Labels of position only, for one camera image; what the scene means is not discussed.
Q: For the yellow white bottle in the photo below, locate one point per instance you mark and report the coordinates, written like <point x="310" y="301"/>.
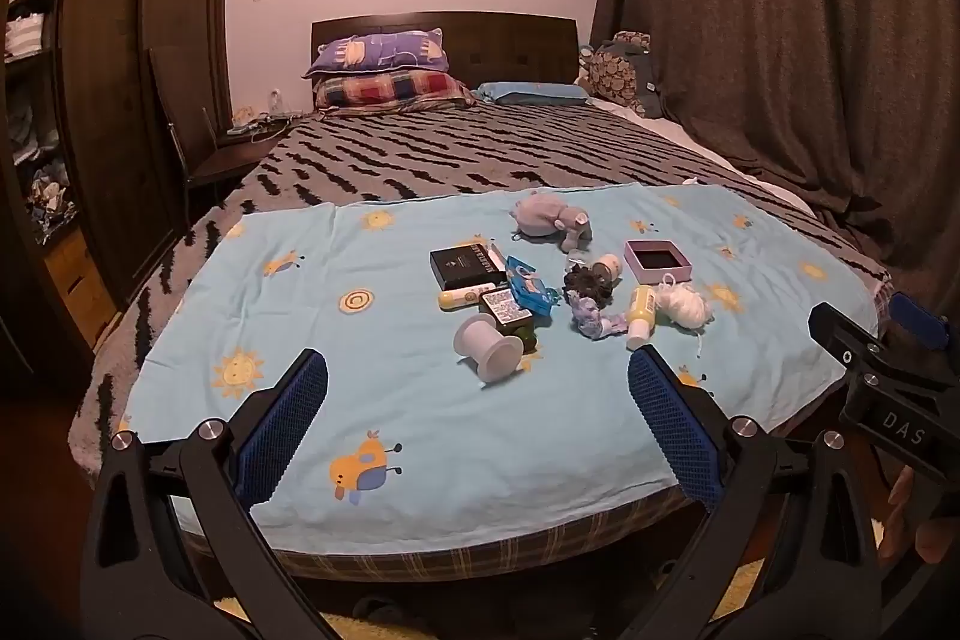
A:
<point x="643" y="314"/>

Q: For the white tape roll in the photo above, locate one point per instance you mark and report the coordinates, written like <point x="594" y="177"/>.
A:
<point x="607" y="269"/>

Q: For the dark wooden headboard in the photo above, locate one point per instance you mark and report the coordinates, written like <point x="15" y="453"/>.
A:
<point x="495" y="44"/>

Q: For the white plastic spool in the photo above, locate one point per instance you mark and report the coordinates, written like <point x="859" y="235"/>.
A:
<point x="487" y="347"/>

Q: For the blue printed packet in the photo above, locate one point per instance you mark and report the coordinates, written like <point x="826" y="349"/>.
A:
<point x="525" y="281"/>

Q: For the white yarn ball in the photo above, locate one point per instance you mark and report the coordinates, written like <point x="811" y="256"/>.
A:
<point x="686" y="305"/>

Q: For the person's right hand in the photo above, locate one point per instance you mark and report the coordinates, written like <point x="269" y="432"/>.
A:
<point x="919" y="520"/>

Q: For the dark wooden chair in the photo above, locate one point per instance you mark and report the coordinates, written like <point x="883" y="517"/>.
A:
<point x="202" y="160"/>

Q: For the small green item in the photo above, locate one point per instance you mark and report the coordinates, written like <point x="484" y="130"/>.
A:
<point x="529" y="340"/>

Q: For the crumpled purple wrapper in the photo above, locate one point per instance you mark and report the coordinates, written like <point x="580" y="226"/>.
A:
<point x="596" y="317"/>

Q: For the light blue printed sheet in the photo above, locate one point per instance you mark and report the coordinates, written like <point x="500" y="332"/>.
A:
<point x="315" y="325"/>

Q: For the grey plush toy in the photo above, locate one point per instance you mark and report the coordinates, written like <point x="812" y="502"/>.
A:
<point x="544" y="216"/>

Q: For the dark brown curtain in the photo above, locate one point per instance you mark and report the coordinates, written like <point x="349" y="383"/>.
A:
<point x="787" y="25"/>

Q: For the flat blue pillow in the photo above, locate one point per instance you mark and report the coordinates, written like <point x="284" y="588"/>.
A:
<point x="532" y="93"/>

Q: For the dark wooden wardrobe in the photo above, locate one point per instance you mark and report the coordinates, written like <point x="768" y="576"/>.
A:
<point x="112" y="85"/>

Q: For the folded clothes in wardrobe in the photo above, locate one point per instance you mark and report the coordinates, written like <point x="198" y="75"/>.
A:
<point x="30" y="25"/>

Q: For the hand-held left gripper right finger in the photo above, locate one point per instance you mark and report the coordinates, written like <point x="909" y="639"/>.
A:
<point x="675" y="424"/>

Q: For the pink open box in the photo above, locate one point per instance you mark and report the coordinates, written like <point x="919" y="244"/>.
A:
<point x="656" y="261"/>

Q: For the cream tube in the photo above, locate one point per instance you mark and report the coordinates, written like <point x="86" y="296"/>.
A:
<point x="465" y="297"/>

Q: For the plaid mattress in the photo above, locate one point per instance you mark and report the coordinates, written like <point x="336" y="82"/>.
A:
<point x="450" y="554"/>

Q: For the plaid red blue pillow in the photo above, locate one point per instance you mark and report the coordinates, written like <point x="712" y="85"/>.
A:
<point x="390" y="90"/>

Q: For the purple cartoon pillow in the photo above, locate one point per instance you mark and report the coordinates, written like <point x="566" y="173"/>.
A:
<point x="375" y="54"/>

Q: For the small black patterned box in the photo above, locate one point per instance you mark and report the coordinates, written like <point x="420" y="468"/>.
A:
<point x="504" y="310"/>

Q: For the grey black striped blanket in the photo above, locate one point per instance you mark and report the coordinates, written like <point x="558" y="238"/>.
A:
<point x="450" y="153"/>

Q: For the brown patterned cushion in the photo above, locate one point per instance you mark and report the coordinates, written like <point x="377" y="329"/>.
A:
<point x="615" y="70"/>

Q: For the black flat box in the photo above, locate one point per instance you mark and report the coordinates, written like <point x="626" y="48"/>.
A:
<point x="461" y="263"/>

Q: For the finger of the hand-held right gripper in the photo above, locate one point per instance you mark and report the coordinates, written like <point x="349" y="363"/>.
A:
<point x="844" y="340"/>
<point x="919" y="317"/>

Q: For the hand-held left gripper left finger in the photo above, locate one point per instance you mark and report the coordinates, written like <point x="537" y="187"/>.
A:
<point x="285" y="422"/>

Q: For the clutter on nightstand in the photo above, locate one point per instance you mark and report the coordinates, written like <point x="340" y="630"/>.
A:
<point x="259" y="119"/>

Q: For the dark fuzzy scrunchie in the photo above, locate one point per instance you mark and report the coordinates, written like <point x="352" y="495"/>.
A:
<point x="589" y="282"/>

